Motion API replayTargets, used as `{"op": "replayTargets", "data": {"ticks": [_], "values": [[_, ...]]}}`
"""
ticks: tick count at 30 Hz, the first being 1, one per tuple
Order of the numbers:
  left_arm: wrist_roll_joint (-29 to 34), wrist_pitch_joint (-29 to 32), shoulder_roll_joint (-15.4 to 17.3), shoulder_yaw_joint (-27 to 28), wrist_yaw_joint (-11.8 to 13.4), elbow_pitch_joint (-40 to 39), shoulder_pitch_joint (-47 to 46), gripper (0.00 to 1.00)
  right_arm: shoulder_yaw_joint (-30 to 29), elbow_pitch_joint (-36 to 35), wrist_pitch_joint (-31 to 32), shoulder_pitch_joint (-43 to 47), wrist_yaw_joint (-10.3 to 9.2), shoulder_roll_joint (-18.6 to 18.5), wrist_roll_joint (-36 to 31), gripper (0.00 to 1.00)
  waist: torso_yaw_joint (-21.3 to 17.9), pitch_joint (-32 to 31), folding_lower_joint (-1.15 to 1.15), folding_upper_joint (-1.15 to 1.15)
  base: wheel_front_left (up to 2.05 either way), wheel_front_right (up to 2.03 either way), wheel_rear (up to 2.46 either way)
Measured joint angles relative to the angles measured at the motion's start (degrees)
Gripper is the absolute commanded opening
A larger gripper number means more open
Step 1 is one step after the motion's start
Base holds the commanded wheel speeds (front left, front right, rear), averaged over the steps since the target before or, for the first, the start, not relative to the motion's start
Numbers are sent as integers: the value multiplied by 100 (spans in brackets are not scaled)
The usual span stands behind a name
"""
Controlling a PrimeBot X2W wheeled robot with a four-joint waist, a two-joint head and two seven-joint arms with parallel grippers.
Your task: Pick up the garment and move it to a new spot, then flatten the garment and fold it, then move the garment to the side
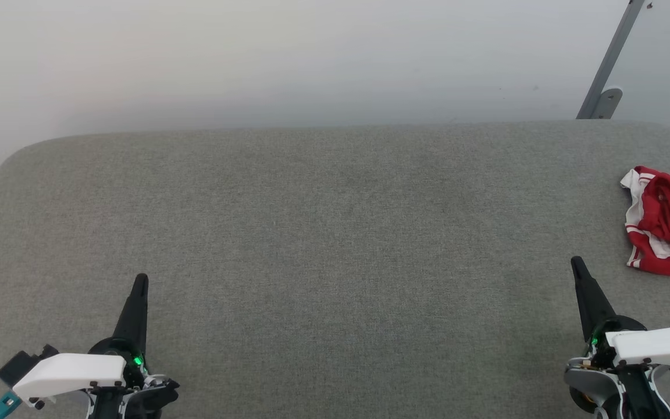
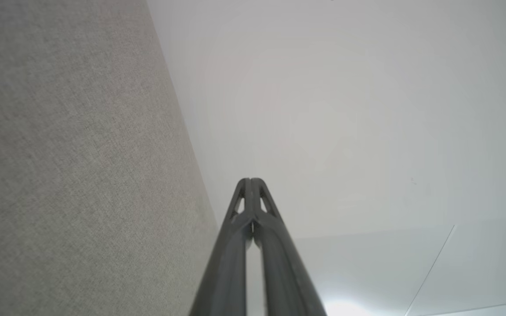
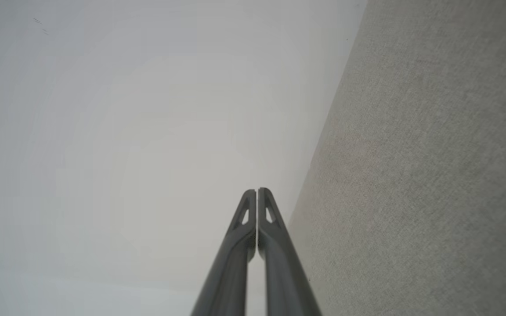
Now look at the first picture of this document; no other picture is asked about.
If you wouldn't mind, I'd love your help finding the grey fabric sofa cushion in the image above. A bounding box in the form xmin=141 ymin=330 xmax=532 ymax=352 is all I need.
xmin=0 ymin=119 xmax=670 ymax=419

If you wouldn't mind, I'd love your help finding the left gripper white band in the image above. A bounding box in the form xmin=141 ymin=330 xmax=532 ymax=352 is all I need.
xmin=12 ymin=274 xmax=180 ymax=419

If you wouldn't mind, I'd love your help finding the grey round pole foot bracket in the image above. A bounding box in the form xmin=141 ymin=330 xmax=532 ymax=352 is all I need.
xmin=591 ymin=87 xmax=623 ymax=120

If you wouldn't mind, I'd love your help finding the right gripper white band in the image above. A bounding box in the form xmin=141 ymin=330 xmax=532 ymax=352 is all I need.
xmin=565 ymin=256 xmax=670 ymax=419

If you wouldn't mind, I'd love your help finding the grey metal frame pole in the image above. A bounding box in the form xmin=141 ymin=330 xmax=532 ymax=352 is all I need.
xmin=576 ymin=0 xmax=645 ymax=120

